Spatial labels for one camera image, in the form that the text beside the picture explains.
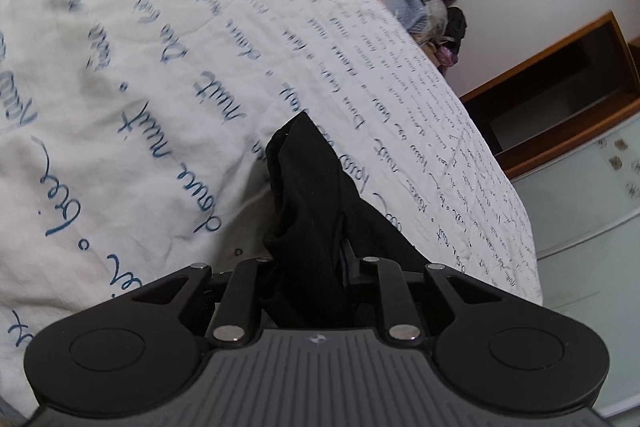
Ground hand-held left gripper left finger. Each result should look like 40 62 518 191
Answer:
131 257 277 350

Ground wooden framed cabinet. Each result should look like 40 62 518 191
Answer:
459 11 640 180

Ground frosted glass wardrobe door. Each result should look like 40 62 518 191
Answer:
512 111 640 419

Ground white script-print bed sheet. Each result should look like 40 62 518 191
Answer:
0 0 545 413

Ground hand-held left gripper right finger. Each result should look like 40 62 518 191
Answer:
341 247 498 348

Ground black pants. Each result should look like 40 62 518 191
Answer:
263 113 427 331

